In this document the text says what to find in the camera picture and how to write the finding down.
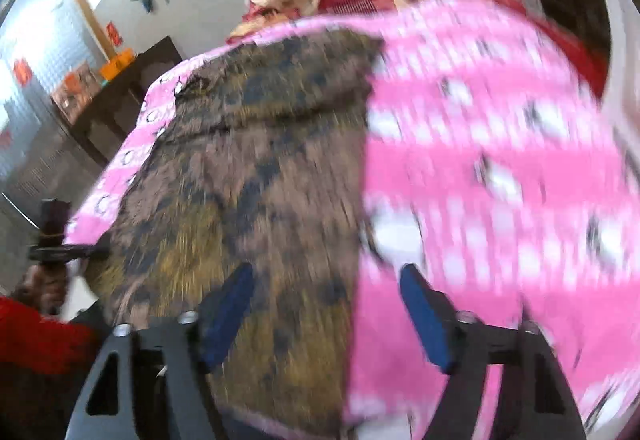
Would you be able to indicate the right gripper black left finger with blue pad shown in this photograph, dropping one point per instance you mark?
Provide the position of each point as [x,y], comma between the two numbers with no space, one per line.
[152,384]

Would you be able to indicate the dark wooden headboard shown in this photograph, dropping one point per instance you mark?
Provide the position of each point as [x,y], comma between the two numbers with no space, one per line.
[586,19]

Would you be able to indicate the pink penguin bed sheet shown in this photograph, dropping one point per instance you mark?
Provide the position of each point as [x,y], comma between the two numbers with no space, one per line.
[488,165]

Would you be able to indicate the person's left hand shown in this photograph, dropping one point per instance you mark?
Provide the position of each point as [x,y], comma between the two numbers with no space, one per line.
[43,289]

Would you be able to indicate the metal grille door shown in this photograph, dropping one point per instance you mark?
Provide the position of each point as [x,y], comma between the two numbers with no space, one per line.
[41,41]

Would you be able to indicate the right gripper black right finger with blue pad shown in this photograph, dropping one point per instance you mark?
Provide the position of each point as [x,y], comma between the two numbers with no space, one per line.
[534,400]

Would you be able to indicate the dark wooden side table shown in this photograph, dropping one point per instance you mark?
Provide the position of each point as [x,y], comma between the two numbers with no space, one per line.
[127,89]

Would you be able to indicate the orange box on table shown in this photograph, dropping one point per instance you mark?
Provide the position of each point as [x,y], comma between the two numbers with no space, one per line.
[117,64]

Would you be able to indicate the brown yellow patterned cloth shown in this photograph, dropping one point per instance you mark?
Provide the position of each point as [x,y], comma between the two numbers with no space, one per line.
[261,164]

